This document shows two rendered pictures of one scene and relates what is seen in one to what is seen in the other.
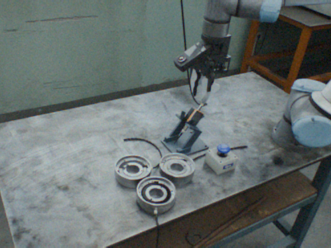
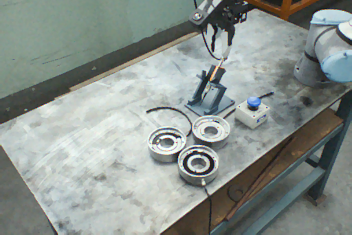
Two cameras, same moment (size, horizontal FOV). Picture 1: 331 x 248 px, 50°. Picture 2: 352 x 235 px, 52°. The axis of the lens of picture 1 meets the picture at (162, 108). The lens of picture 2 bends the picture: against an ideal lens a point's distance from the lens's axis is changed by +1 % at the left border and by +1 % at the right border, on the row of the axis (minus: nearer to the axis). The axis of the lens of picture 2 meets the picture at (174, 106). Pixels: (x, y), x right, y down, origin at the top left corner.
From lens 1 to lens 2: 0.13 m
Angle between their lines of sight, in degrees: 9
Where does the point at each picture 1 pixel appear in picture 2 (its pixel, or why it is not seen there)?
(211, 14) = not seen: outside the picture
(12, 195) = (49, 198)
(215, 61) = (234, 11)
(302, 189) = (328, 122)
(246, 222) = (282, 167)
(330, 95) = not seen: outside the picture
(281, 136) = (306, 75)
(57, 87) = (46, 61)
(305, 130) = (337, 66)
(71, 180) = (106, 168)
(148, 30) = not seen: outside the picture
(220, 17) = not seen: outside the picture
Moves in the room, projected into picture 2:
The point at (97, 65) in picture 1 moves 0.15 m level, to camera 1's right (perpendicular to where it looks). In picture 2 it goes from (83, 30) to (105, 28)
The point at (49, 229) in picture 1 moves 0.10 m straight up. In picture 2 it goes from (100, 225) to (92, 199)
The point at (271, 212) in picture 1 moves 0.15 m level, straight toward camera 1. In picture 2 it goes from (304, 151) to (301, 183)
